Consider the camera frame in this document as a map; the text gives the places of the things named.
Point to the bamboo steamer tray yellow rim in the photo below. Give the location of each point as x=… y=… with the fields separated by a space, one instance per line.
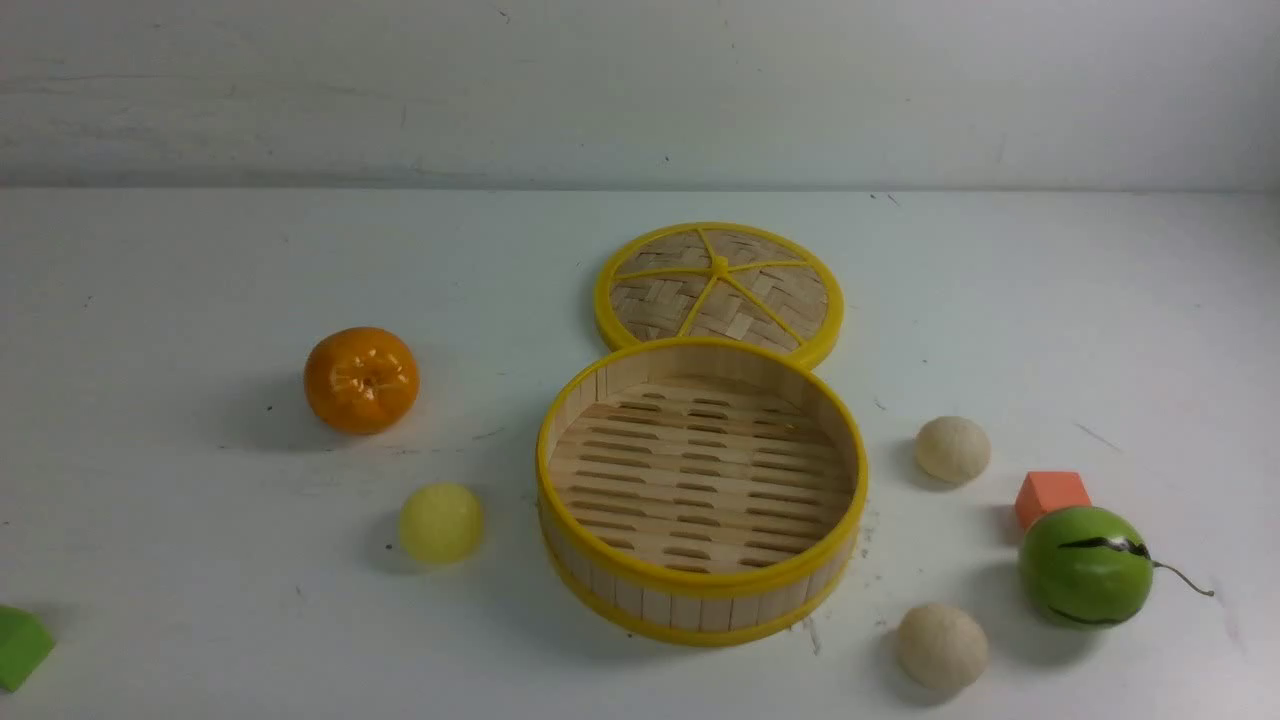
x=700 y=491

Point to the orange toy mandarin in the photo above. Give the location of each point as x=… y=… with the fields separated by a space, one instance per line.
x=361 y=380

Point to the woven bamboo steamer lid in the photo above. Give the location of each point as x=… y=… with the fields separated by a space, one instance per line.
x=720 y=280

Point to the white bun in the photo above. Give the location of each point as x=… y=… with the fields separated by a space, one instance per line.
x=953 y=449
x=942 y=648

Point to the green toy watermelon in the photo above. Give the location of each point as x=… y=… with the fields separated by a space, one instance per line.
x=1089 y=568

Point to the yellow bun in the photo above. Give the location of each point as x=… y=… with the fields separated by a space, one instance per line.
x=441 y=523

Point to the green block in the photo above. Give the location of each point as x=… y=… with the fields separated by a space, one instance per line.
x=25 y=644

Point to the orange cube block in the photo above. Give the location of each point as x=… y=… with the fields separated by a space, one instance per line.
x=1043 y=492

